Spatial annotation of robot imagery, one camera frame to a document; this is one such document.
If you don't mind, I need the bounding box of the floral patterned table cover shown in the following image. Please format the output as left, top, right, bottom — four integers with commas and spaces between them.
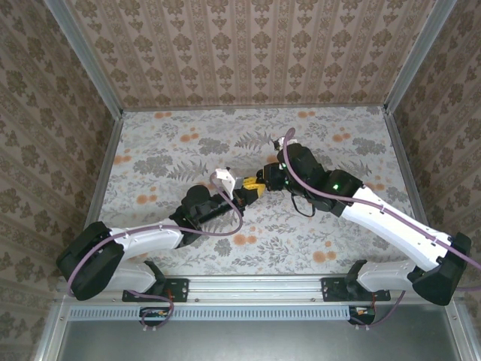
80, 106, 437, 278

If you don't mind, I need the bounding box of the grey metal panel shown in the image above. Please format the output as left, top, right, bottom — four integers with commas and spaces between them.
56, 305, 470, 361

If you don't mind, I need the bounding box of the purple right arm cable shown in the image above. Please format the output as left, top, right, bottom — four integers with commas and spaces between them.
281, 127, 481, 332

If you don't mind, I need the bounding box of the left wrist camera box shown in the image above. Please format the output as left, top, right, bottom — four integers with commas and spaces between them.
214, 168, 245, 195

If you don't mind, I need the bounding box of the thin black gripper wire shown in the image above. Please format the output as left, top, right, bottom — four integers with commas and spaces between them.
291, 193, 317, 218

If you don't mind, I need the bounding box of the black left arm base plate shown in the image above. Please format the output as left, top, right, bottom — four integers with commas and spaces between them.
122, 277, 189, 303

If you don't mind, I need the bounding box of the aluminium table side rail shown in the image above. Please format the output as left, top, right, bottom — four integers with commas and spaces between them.
383, 108, 444, 272
84, 111, 125, 226

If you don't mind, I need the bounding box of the aluminium mounting rail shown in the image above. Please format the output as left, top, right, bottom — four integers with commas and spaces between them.
54, 273, 465, 305

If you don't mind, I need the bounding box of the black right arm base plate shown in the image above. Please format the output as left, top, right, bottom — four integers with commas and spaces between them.
322, 277, 391, 302

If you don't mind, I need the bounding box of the grey slotted cable duct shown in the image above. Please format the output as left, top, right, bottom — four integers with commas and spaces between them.
68, 305, 350, 322

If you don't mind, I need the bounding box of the black connector box with wires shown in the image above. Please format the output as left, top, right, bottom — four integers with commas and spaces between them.
139, 306, 171, 326
348, 305, 377, 325

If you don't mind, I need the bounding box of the aluminium frame post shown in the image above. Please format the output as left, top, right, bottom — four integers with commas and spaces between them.
44, 0, 125, 118
383, 0, 458, 114

